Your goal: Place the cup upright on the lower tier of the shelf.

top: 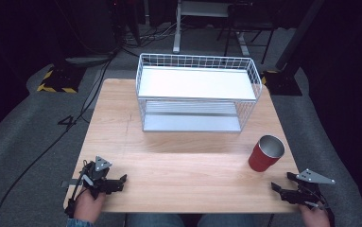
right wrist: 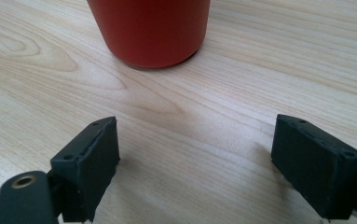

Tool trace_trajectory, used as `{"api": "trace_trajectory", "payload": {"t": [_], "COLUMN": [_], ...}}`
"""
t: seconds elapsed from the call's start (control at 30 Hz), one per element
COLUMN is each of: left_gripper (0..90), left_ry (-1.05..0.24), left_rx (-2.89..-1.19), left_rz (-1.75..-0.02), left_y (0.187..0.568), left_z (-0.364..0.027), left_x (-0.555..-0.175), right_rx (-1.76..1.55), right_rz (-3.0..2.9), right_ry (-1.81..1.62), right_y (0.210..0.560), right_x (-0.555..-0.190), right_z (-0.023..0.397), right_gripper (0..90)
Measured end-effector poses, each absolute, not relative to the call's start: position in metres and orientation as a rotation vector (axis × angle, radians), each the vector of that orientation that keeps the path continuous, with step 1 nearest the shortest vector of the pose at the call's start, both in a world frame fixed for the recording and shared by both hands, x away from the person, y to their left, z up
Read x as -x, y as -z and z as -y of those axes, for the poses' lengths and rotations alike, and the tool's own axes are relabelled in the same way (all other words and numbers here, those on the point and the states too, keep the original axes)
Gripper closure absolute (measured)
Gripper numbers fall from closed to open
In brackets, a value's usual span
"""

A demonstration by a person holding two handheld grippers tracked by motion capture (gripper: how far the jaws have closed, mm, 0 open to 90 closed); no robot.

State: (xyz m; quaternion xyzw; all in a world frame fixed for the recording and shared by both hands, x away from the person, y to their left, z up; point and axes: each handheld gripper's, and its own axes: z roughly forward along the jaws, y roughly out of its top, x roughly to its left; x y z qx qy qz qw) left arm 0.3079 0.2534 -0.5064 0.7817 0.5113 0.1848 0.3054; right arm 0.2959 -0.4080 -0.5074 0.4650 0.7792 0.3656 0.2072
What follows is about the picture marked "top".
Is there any bundle of floor cables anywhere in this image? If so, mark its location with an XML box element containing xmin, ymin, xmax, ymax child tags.
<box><xmin>118</xmin><ymin>22</ymin><xmax>182</xmax><ymax>58</ymax></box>

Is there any person's right hand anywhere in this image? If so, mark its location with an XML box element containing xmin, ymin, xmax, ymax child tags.
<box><xmin>299</xmin><ymin>203</ymin><xmax>332</xmax><ymax>227</ymax></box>

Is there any person's left hand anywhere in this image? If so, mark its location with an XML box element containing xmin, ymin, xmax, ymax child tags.
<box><xmin>73</xmin><ymin>188</ymin><xmax>108</xmax><ymax>224</ymax></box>

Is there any red cup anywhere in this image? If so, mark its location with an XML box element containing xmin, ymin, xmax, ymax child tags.
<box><xmin>248</xmin><ymin>134</ymin><xmax>286</xmax><ymax>173</ymax></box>

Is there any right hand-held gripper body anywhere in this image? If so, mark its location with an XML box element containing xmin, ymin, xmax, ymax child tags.
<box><xmin>280</xmin><ymin>167</ymin><xmax>336</xmax><ymax>207</ymax></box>

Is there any black cable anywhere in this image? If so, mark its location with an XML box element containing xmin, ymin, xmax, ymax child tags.
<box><xmin>0</xmin><ymin>53</ymin><xmax>116</xmax><ymax>227</ymax></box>

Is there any black stand with base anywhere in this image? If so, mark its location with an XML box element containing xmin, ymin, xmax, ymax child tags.
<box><xmin>262</xmin><ymin>0</ymin><xmax>325</xmax><ymax>96</ymax></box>

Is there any white metal desk frame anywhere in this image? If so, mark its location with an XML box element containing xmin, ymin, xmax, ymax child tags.
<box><xmin>172</xmin><ymin>0</ymin><xmax>252</xmax><ymax>58</ymax></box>

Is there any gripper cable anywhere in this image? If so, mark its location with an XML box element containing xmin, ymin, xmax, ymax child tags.
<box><xmin>307</xmin><ymin>185</ymin><xmax>336</xmax><ymax>227</ymax></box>
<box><xmin>64</xmin><ymin>160</ymin><xmax>90</xmax><ymax>218</ymax></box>

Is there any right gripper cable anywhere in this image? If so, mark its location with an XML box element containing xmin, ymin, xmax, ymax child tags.
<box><xmin>307</xmin><ymin>185</ymin><xmax>336</xmax><ymax>227</ymax></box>

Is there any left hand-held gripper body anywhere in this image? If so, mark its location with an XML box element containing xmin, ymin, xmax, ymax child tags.
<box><xmin>79</xmin><ymin>155</ymin><xmax>121</xmax><ymax>201</ymax></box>

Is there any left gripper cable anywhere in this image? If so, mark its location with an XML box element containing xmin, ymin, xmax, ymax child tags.
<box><xmin>64</xmin><ymin>160</ymin><xmax>90</xmax><ymax>218</ymax></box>

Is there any black chair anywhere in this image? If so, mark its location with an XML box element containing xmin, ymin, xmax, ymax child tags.
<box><xmin>215</xmin><ymin>3</ymin><xmax>277</xmax><ymax>65</ymax></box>

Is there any white wire shelf rack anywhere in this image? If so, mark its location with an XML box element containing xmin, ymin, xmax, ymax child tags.
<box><xmin>135</xmin><ymin>52</ymin><xmax>263</xmax><ymax>133</ymax></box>

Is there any black yellow striped stand base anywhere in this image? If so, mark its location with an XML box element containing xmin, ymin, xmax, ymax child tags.
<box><xmin>36</xmin><ymin>62</ymin><xmax>87</xmax><ymax>95</ymax></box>

